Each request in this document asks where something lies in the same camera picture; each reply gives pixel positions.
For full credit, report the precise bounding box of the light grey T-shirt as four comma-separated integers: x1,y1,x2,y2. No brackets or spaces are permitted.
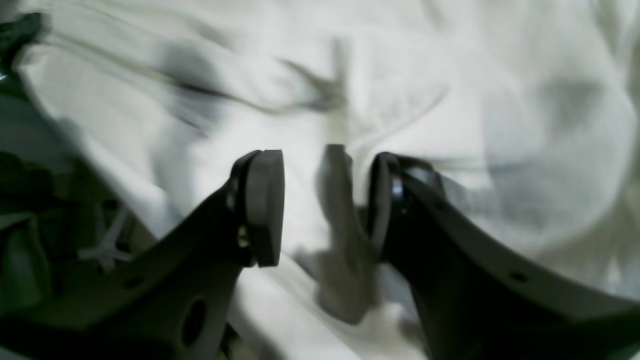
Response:
1,0,639,360

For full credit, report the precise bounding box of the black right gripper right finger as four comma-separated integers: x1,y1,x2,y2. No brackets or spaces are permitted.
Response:
367,152,640,360

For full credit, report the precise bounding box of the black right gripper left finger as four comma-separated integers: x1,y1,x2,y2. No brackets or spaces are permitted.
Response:
1,150,286,360

